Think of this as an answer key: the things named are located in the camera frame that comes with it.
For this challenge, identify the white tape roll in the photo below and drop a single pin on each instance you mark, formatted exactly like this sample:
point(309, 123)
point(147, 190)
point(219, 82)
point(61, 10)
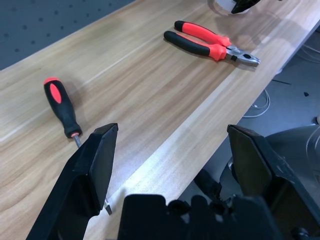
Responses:
point(222, 5)

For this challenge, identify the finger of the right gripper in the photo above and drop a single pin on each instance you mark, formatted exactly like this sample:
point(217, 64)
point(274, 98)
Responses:
point(243, 5)

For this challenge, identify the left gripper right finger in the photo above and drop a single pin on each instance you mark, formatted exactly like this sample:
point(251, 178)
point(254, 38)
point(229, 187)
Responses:
point(252, 162)

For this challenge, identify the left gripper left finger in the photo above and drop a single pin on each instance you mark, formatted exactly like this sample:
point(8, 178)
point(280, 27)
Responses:
point(82, 175)

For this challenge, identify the orange black pliers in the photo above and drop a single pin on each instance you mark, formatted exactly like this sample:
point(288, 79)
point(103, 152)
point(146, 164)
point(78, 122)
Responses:
point(197, 47)

